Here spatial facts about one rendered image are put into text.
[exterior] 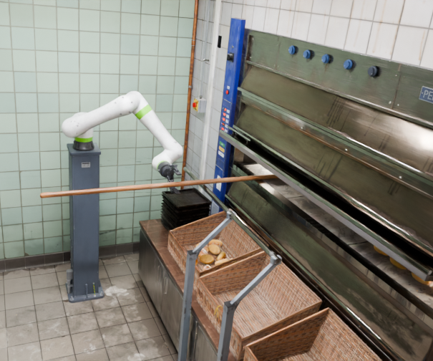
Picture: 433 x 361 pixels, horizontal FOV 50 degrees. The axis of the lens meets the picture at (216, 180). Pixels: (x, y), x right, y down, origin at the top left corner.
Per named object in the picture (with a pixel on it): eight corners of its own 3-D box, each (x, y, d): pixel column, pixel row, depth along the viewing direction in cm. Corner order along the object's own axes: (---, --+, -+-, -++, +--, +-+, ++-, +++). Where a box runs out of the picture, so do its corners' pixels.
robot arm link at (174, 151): (139, 120, 312) (139, 119, 301) (152, 110, 313) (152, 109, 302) (172, 162, 318) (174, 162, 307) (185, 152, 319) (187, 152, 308)
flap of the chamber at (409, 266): (217, 135, 316) (242, 140, 325) (424, 281, 167) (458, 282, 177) (219, 131, 315) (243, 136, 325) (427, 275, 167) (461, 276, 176)
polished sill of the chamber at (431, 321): (240, 168, 334) (240, 163, 333) (445, 328, 185) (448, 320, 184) (232, 169, 332) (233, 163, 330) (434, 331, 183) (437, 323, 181)
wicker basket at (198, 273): (227, 240, 349) (231, 207, 339) (265, 281, 303) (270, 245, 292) (166, 248, 329) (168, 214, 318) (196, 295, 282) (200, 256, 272)
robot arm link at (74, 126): (54, 124, 297) (124, 94, 281) (66, 119, 312) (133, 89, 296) (64, 142, 300) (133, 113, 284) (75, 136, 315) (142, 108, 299)
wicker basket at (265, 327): (263, 284, 299) (269, 247, 289) (315, 342, 253) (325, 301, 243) (194, 299, 279) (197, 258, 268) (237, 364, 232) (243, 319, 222)
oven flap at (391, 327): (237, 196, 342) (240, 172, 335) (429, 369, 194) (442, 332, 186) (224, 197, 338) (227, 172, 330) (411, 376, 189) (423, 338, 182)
